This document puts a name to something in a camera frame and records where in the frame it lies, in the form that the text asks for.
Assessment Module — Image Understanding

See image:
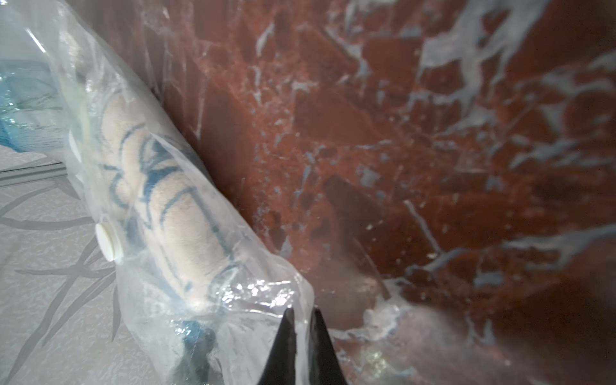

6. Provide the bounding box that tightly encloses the white vacuum bag valve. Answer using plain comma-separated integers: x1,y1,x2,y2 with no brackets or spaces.
95,221,124,264

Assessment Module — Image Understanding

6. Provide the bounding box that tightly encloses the blue glass vase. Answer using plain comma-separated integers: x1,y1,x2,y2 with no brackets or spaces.
1,59,66,153

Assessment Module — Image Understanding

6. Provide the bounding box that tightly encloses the clear plastic vacuum bag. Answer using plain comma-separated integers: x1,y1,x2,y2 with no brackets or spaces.
1,1,314,384

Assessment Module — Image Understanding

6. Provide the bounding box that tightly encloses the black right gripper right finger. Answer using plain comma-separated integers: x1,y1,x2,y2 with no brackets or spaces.
308,307,348,385

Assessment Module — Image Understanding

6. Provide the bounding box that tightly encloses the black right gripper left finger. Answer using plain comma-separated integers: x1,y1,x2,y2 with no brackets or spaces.
258,308,297,385

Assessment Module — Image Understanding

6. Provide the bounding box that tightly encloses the blue white striped towel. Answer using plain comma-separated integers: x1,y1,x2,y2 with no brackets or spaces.
95,92,234,312

